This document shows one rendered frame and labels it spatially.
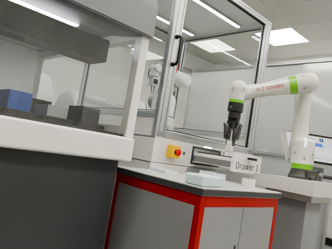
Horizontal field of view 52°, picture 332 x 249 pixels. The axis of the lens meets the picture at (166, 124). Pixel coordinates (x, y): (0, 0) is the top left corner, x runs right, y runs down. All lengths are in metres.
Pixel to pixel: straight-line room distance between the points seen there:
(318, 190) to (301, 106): 0.63
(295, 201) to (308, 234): 0.19
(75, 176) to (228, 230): 0.68
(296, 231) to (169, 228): 0.91
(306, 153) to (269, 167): 1.76
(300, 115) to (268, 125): 1.61
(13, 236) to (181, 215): 0.63
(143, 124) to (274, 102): 2.25
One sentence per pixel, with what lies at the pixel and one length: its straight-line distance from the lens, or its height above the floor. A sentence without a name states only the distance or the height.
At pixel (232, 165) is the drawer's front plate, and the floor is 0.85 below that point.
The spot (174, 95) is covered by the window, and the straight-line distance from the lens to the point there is 2.03.
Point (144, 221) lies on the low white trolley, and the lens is 1.57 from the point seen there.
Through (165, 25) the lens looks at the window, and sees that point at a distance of 2.12.
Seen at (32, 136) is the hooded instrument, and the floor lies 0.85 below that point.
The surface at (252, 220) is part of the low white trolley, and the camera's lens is 1.67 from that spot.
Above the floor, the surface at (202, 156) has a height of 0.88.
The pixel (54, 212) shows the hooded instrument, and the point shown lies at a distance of 1.44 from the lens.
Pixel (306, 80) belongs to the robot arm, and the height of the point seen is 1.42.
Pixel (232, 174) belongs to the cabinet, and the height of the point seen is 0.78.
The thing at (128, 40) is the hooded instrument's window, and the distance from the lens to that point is 1.51.
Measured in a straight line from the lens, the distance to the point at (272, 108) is 3.98.
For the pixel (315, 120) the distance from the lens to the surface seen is 3.74.
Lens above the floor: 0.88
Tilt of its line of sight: 4 degrees up
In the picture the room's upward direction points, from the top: 9 degrees clockwise
